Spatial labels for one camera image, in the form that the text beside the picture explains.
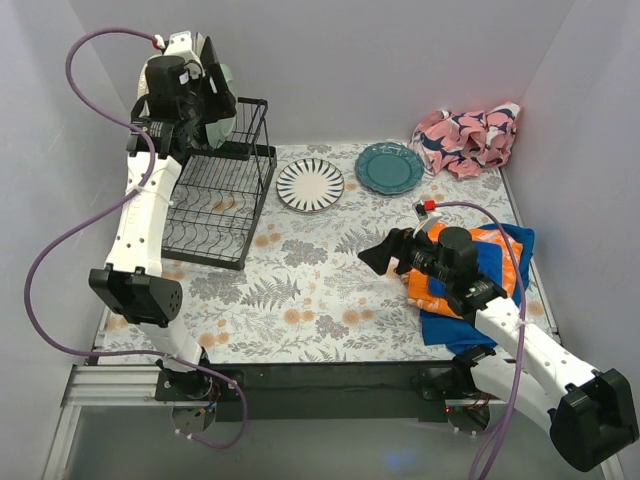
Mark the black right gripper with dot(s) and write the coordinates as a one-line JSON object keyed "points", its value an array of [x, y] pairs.
{"points": [[403, 251]]}

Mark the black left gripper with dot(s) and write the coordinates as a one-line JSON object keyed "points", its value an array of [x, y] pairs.
{"points": [[213, 87]]}

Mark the mint green plate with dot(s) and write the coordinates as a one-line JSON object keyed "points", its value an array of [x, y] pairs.
{"points": [[220, 131]]}

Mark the teal scalloped plate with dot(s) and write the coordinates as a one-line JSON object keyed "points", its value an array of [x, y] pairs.
{"points": [[389, 168]]}

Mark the white blue striped plate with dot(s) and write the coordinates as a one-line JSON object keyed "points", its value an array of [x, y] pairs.
{"points": [[310, 185]]}

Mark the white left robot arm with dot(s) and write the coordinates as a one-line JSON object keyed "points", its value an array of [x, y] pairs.
{"points": [[131, 283]]}

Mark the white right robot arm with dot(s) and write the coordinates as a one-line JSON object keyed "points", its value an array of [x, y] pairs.
{"points": [[589, 415]]}

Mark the floral table mat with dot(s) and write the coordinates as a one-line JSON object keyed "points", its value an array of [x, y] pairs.
{"points": [[303, 294]]}

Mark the black square plate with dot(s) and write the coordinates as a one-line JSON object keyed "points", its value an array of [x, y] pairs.
{"points": [[208, 55]]}

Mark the cream square plate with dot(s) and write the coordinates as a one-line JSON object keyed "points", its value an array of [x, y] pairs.
{"points": [[197, 44]]}

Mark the cream round plate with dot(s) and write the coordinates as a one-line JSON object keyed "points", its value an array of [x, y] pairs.
{"points": [[142, 88]]}

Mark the orange white cloth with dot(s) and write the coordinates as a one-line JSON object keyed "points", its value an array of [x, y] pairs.
{"points": [[494, 261]]}

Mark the blue cloth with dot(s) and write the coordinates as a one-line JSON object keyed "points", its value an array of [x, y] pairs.
{"points": [[459, 336]]}

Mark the pink navy patterned cloth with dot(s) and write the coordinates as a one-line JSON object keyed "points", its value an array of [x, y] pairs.
{"points": [[468, 143]]}

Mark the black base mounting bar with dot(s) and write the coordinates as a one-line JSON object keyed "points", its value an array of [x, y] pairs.
{"points": [[353, 390]]}

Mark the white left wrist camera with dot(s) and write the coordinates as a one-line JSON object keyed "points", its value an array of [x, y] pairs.
{"points": [[178, 44]]}

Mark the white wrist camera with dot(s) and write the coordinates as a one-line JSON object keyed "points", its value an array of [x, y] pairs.
{"points": [[178, 44], [427, 214]]}

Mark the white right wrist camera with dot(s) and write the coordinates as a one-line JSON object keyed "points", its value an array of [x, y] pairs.
{"points": [[427, 214]]}

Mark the black wire dish rack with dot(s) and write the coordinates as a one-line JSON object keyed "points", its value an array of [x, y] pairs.
{"points": [[219, 197]]}

